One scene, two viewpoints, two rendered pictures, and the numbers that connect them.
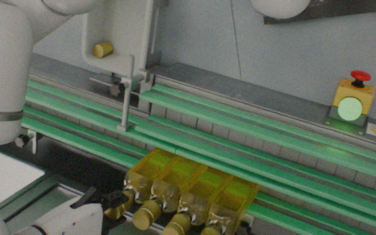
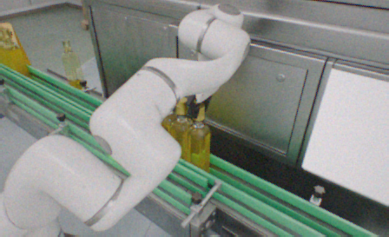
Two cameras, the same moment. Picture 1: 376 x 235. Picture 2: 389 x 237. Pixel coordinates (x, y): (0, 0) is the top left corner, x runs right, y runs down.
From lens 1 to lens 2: 70 cm
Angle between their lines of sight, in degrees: 53
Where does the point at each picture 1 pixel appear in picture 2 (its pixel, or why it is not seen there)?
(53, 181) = (289, 157)
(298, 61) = not seen: hidden behind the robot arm
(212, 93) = (154, 200)
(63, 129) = (288, 204)
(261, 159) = not seen: hidden behind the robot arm
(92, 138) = (261, 193)
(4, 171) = (334, 166)
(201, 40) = not seen: outside the picture
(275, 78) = (129, 215)
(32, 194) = (294, 140)
